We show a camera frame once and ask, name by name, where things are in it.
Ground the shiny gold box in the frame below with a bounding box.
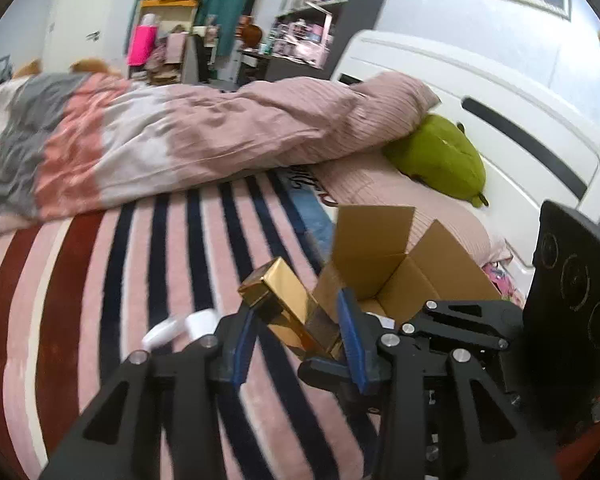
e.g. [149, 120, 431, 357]
[238, 257, 343, 360]

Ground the brown cardboard box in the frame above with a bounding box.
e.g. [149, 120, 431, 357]
[313, 205, 502, 324]

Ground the striped pink red bedspread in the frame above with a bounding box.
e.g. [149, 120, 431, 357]
[0, 167, 377, 479]

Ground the green plush toy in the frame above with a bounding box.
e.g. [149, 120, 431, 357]
[382, 114, 489, 208]

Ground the white bed headboard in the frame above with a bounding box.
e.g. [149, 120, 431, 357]
[332, 30, 600, 288]

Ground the pink ribbed pillow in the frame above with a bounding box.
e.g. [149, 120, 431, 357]
[311, 152, 512, 266]

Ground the pink grey patchwork duvet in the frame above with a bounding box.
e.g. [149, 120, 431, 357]
[0, 72, 439, 234]

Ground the yellow wooden cabinet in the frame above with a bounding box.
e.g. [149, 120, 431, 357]
[126, 0, 200, 75]

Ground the dark grey bookshelf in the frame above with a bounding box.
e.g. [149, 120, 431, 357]
[236, 0, 385, 86]

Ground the orange plush toy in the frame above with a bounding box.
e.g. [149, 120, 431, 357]
[69, 58, 122, 78]

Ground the bright pink bag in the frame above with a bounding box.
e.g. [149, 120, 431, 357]
[128, 13, 159, 67]

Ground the black suitcase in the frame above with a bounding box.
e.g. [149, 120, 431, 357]
[0, 55, 12, 85]

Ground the white door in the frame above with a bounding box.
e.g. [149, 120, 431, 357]
[42, 0, 123, 73]

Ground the white charging cable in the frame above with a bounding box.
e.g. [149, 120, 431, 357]
[140, 308, 221, 351]

